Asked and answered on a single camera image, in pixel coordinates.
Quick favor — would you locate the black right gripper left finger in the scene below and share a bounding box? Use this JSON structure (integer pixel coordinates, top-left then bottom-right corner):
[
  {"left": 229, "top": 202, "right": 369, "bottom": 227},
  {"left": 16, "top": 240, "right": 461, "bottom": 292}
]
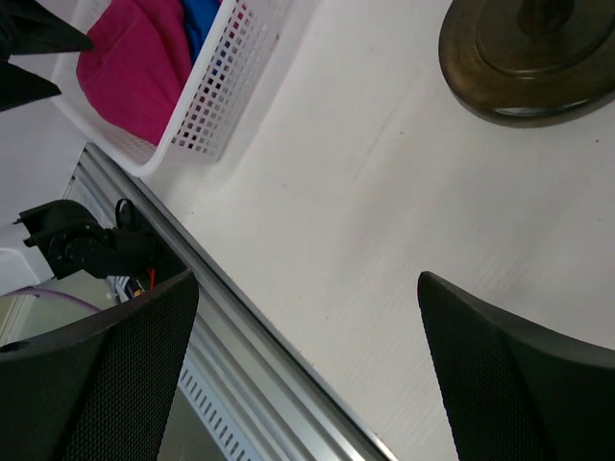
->
[{"left": 1, "top": 271, "right": 199, "bottom": 460}]

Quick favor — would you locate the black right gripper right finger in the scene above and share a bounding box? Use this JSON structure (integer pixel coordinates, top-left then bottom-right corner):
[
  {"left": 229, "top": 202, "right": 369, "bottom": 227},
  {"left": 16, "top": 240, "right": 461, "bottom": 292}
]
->
[{"left": 417, "top": 272, "right": 614, "bottom": 460}]

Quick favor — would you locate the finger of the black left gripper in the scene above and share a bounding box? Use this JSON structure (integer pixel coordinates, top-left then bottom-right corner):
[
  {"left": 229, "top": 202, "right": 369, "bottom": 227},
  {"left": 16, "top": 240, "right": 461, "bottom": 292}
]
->
[
  {"left": 1, "top": 0, "right": 94, "bottom": 61},
  {"left": 0, "top": 61, "right": 62, "bottom": 111}
]

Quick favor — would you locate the pink cap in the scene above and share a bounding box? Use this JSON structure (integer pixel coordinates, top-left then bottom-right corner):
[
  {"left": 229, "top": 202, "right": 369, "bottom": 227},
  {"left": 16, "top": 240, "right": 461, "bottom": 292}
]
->
[{"left": 76, "top": 1, "right": 192, "bottom": 145}]

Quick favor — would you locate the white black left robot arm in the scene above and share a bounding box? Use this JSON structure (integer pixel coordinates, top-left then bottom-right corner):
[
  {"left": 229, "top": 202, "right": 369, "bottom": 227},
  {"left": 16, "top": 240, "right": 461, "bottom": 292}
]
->
[{"left": 1, "top": 1, "right": 158, "bottom": 295}]

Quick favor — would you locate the white plastic basket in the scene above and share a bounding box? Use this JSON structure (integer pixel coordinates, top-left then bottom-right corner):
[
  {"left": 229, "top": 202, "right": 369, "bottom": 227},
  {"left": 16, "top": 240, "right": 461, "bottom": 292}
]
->
[{"left": 52, "top": 0, "right": 299, "bottom": 177}]

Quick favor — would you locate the dark brown round stand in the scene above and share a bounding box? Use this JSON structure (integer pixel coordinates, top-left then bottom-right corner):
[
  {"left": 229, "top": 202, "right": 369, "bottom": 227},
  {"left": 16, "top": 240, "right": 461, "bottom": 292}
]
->
[{"left": 438, "top": 0, "right": 614, "bottom": 127}]

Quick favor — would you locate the white slotted cable duct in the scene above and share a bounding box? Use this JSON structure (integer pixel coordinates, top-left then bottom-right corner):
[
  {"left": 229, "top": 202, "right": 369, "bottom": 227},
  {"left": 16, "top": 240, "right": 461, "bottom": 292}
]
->
[{"left": 178, "top": 358, "right": 262, "bottom": 461}]

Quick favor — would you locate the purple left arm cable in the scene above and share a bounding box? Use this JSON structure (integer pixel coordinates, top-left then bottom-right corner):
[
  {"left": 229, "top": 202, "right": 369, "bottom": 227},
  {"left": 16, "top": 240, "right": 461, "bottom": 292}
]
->
[{"left": 9, "top": 286, "right": 102, "bottom": 313}]

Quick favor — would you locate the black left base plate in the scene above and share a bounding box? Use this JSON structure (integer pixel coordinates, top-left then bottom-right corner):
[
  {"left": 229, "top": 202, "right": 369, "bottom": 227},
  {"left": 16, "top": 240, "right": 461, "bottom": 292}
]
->
[{"left": 114, "top": 198, "right": 186, "bottom": 297}]

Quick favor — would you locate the aluminium mounting rail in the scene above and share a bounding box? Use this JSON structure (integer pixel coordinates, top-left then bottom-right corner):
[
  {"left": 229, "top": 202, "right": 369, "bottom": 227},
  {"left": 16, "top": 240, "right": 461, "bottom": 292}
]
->
[{"left": 75, "top": 143, "right": 391, "bottom": 460}]

